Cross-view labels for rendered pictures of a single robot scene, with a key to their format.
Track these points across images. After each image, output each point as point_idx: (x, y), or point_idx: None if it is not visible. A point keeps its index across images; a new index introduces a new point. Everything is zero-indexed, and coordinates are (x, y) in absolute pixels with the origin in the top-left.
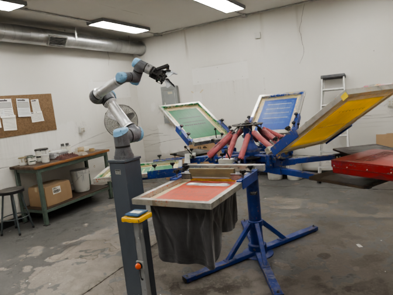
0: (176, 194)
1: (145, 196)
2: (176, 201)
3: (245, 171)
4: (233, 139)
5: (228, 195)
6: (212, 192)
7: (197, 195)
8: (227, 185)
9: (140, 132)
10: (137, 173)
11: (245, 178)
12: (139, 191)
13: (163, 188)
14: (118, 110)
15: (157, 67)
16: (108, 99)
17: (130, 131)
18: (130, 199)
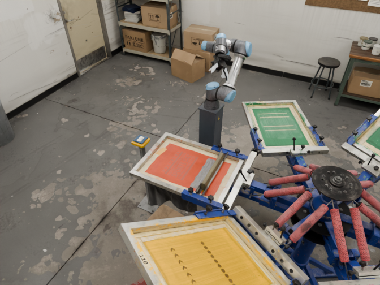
0: (178, 155)
1: (173, 138)
2: (145, 154)
3: (190, 191)
4: (296, 176)
5: (156, 185)
6: (173, 176)
7: (170, 167)
8: (191, 185)
9: (224, 96)
10: (210, 122)
11: (188, 195)
12: (209, 134)
13: (194, 145)
14: (232, 68)
15: (219, 54)
16: (234, 52)
17: (215, 90)
18: (199, 133)
